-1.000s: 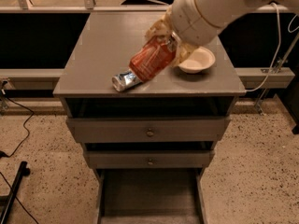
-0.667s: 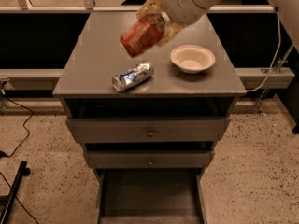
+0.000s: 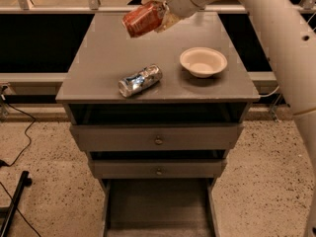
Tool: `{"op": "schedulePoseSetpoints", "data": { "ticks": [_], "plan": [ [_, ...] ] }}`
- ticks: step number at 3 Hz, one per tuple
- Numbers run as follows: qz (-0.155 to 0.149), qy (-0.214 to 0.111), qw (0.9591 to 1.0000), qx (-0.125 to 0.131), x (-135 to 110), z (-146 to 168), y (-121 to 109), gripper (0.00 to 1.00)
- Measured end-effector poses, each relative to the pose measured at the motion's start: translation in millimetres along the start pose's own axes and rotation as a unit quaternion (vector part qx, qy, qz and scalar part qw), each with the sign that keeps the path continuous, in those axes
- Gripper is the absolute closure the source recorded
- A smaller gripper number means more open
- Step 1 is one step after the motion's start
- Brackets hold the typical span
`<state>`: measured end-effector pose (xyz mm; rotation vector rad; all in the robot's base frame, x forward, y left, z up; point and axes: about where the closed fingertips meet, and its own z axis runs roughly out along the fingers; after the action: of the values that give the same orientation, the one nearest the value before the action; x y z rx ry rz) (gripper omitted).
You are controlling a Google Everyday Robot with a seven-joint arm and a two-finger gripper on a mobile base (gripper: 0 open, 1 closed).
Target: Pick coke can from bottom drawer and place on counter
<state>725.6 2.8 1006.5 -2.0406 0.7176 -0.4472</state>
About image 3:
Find red coke can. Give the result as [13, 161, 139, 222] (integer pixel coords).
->
[122, 1, 166, 38]

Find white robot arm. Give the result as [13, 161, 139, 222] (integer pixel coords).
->
[142, 0, 316, 174]

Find silver blue crushed can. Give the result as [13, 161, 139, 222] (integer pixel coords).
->
[118, 64, 163, 98]

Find grey wooden drawer cabinet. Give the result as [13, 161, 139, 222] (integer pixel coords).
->
[54, 11, 261, 237]

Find grey top drawer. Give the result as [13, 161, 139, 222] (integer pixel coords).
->
[70, 123, 243, 152]

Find brass top drawer knob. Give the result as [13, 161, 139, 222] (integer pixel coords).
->
[154, 135, 163, 145]

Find brass drawer knob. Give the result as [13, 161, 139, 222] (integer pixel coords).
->
[154, 135, 163, 145]
[155, 168, 163, 176]

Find grey middle drawer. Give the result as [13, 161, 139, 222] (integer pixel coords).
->
[89, 160, 227, 179]

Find brass middle drawer knob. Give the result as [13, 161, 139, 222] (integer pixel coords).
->
[155, 168, 163, 176]

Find grey open bottom drawer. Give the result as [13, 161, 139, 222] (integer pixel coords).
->
[102, 179, 220, 237]

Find white paper bowl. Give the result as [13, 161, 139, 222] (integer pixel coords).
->
[180, 47, 228, 78]

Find black stand leg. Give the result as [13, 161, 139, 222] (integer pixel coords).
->
[0, 171, 32, 237]

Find white cable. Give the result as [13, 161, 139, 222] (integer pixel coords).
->
[259, 84, 280, 99]

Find metal railing frame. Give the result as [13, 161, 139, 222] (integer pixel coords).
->
[0, 0, 316, 16]

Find black floor cable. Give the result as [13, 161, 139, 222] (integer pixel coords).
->
[0, 86, 38, 168]

